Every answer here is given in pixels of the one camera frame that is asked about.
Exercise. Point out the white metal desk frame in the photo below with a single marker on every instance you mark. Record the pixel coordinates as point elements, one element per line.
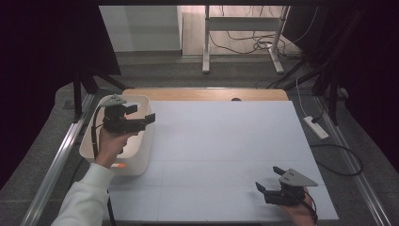
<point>244,23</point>

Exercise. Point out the white power strip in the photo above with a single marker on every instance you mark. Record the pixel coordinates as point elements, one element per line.
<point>315,127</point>

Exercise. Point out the aluminium rail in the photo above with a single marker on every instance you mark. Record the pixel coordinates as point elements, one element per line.
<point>360,179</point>
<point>56,166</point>

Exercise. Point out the dark curtain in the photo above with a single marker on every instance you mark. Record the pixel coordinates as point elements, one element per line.
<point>37,62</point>
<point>370,62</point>

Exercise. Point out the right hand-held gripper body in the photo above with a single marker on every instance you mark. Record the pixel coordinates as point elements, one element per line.
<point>287,196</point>

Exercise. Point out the white cabinet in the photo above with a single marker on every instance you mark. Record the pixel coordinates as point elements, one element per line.
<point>141,28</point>

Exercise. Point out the white plastic bin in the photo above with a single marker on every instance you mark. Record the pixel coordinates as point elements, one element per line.
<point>138,147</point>

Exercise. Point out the plain orange ball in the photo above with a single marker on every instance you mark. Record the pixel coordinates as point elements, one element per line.
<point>119,165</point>

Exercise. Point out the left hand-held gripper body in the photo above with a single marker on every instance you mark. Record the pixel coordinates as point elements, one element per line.
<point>119,124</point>

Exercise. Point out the black stand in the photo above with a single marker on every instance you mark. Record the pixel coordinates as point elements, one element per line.
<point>333,103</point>
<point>77,100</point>

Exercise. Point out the person's left hand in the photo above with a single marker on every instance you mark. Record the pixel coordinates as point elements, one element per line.
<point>109,147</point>

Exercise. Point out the white board sheet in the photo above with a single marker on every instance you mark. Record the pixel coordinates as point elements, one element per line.
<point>219,132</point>

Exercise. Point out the person's right hand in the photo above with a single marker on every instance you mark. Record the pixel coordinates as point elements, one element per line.
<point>301,216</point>

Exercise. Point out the small black object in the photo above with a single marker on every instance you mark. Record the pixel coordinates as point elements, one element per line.
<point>236,99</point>

